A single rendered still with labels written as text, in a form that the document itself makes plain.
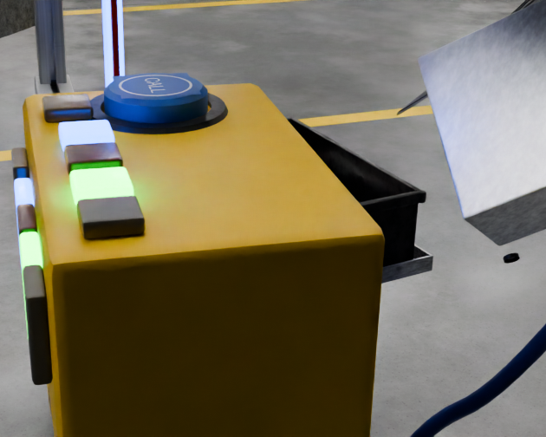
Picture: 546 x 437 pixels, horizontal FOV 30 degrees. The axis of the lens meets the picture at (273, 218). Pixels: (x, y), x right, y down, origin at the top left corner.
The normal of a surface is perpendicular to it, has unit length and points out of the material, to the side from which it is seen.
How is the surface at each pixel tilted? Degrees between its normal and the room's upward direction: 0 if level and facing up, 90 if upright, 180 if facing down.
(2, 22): 90
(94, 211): 0
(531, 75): 55
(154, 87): 0
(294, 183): 0
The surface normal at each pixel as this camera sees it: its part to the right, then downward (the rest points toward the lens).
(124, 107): -0.50, 0.34
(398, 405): 0.03, -0.91
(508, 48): -0.51, -0.28
